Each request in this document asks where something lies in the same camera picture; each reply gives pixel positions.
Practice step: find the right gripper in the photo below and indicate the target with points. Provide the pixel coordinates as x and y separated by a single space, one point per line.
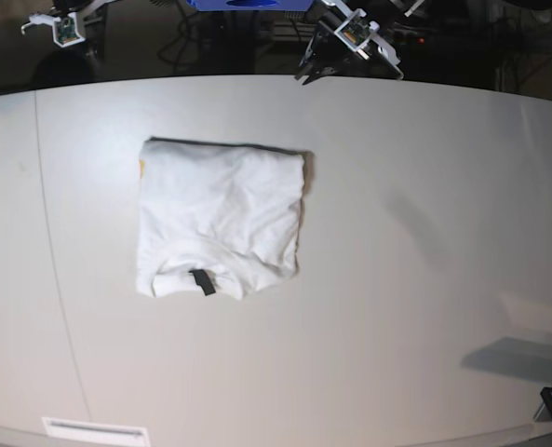
78 10

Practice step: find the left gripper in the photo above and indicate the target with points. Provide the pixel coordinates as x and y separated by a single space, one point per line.
327 55

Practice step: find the white printed T-shirt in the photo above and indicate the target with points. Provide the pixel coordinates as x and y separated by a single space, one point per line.
217 217

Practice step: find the black power strip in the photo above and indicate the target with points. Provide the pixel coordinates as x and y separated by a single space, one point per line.
299 32

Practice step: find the white paper label sheet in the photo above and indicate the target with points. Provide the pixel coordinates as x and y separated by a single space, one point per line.
102 434

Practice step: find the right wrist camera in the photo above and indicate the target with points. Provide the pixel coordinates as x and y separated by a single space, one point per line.
66 31

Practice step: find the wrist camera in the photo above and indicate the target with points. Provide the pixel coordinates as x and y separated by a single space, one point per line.
357 31
66 31

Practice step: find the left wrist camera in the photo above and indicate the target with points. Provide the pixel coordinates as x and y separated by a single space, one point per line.
357 31

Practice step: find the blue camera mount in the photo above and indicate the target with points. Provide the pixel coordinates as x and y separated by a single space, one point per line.
251 5

